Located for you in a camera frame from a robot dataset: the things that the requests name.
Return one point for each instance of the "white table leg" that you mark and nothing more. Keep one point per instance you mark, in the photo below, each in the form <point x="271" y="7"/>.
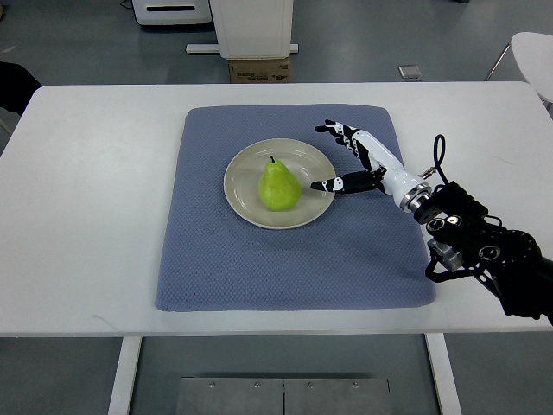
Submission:
<point x="125" y="376"/>
<point x="445" y="387"/>

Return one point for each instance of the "metal floor plate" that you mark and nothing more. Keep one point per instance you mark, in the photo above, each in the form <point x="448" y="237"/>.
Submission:
<point x="283" y="396"/>

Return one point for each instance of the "black object at left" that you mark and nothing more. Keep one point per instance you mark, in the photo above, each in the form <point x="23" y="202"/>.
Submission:
<point x="18" y="86"/>

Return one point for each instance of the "small grey floor outlet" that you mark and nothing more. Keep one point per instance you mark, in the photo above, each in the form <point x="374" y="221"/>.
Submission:
<point x="410" y="72"/>

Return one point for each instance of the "white round chair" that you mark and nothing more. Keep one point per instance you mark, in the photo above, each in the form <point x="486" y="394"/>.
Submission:
<point x="532" y="53"/>

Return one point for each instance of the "green pear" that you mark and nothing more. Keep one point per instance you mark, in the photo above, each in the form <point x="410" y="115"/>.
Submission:
<point x="278" y="188"/>

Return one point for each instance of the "brown cardboard box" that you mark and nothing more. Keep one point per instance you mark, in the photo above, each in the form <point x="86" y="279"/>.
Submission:
<point x="259" y="71"/>

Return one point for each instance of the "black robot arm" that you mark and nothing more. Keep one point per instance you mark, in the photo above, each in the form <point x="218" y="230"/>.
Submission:
<point x="466" y="241"/>

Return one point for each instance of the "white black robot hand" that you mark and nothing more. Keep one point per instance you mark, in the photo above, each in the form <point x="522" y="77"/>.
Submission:
<point x="381" y="169"/>

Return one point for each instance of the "white left table leg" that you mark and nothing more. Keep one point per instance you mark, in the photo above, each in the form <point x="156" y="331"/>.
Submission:
<point x="125" y="376"/>

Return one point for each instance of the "beige round plate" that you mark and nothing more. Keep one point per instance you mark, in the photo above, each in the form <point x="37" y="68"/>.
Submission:
<point x="306" y="162"/>

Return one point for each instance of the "white right table leg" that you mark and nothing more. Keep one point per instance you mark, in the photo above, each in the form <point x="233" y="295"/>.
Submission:
<point x="445" y="387"/>

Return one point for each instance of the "blue fabric mat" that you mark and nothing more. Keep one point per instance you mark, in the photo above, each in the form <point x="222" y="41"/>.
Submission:
<point x="362" y="253"/>

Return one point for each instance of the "white appliance with slot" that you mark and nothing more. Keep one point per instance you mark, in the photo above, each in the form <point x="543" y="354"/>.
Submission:
<point x="168" y="12"/>

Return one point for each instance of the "white machine base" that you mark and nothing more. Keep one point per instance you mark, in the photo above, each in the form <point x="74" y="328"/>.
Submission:
<point x="250" y="30"/>

